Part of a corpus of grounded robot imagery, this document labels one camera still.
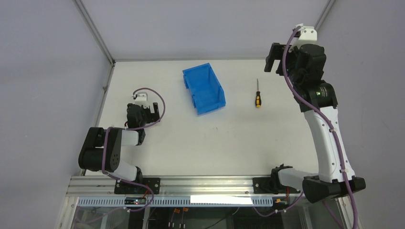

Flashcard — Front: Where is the black yellow screwdriver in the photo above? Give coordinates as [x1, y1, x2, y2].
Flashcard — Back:
[256, 79, 262, 108]

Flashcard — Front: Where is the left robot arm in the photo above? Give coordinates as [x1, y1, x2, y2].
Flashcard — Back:
[78, 103, 160, 184]

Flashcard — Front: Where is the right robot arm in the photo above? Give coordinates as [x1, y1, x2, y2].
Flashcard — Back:
[264, 43, 366, 203]

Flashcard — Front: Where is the blue plastic bin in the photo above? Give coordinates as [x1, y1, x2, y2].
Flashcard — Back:
[182, 63, 226, 115]

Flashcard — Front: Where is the small circuit board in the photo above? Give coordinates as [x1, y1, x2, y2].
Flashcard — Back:
[124, 198, 147, 205]

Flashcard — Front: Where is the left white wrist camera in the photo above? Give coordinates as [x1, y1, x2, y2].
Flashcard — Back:
[133, 92, 149, 107]

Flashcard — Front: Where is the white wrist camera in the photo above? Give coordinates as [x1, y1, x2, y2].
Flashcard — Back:
[133, 92, 149, 107]
[292, 23, 318, 48]

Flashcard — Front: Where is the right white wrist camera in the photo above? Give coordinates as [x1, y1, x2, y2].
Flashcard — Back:
[292, 23, 318, 48]

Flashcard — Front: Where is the right aluminium frame post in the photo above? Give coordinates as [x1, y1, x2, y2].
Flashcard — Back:
[296, 0, 336, 141]

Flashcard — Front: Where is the aluminium frame post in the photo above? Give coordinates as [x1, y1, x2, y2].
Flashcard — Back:
[73, 0, 116, 126]
[296, 0, 336, 141]

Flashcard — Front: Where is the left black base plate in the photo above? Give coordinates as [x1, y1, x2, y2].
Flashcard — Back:
[114, 177, 161, 195]

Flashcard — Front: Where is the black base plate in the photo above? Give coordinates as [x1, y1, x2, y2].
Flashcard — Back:
[252, 177, 300, 194]
[114, 177, 161, 195]

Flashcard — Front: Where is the slotted white cable duct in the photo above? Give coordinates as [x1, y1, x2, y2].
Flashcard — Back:
[77, 195, 273, 208]

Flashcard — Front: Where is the aluminium front rail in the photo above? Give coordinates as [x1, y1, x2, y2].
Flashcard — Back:
[66, 175, 270, 197]

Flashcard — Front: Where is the left aluminium frame post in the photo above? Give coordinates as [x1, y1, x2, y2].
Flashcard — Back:
[73, 0, 116, 126]

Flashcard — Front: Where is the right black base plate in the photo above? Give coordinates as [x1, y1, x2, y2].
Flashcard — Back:
[252, 177, 300, 194]

